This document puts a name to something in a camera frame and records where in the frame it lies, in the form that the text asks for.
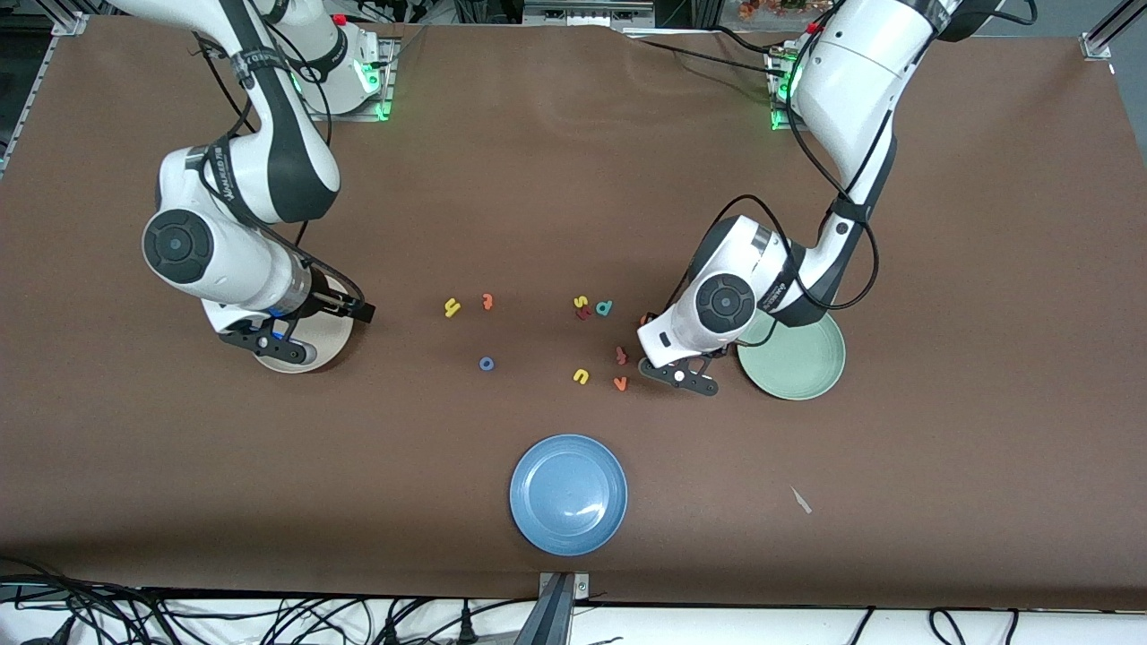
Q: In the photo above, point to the blue plate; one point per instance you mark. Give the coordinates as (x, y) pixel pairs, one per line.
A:
(568, 494)

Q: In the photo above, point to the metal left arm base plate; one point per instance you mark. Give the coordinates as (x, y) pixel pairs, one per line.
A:
(780, 107)

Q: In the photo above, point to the white paper scrap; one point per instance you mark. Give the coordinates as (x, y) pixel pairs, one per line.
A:
(801, 501)

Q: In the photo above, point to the grey metal rail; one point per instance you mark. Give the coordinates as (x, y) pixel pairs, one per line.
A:
(582, 13)

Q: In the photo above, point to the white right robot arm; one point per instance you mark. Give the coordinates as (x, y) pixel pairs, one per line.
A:
(269, 170)

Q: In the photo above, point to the orange background object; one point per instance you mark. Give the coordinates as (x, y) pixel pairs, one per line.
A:
(762, 9)

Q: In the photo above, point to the beige brown plate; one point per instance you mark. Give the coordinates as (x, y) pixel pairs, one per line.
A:
(336, 345)

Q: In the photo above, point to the yellow letter h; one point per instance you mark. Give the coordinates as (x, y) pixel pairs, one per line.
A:
(452, 308)

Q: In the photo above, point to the light green plate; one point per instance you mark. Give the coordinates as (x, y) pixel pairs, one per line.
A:
(797, 367)

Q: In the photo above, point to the brown table cover sheet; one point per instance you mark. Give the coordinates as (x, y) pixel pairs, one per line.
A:
(538, 179)

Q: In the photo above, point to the grey aluminium bracket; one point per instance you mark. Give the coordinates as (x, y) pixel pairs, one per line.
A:
(556, 609)

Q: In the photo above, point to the black power plug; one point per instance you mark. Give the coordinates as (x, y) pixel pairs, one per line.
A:
(466, 627)
(391, 634)

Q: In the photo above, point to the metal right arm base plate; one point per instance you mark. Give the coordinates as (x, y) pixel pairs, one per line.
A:
(389, 81)

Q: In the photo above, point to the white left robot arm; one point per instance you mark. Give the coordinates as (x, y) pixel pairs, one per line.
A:
(851, 81)

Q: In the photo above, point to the aluminium frame profile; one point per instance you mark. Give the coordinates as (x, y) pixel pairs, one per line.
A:
(1098, 43)
(72, 22)

